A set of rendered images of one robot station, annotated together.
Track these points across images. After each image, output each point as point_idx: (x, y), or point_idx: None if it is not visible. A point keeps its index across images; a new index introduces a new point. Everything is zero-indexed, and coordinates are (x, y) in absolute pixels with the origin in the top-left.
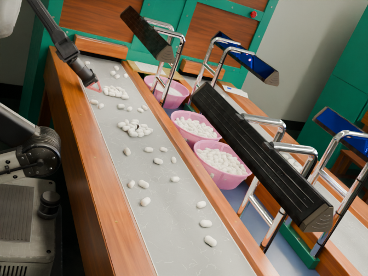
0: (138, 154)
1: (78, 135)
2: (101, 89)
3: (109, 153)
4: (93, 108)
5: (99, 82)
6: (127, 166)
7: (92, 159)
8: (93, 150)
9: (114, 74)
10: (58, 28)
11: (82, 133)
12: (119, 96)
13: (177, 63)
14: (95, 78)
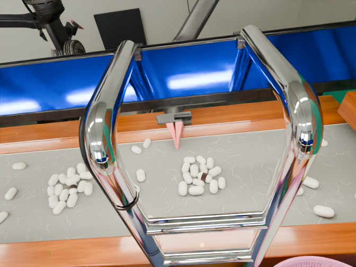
0: (14, 180)
1: (57, 124)
2: (175, 144)
3: (30, 152)
4: (133, 144)
5: (169, 131)
6: (0, 165)
7: (14, 132)
8: (28, 133)
9: (309, 186)
10: (177, 33)
11: (59, 126)
12: (184, 178)
13: (128, 226)
14: (156, 116)
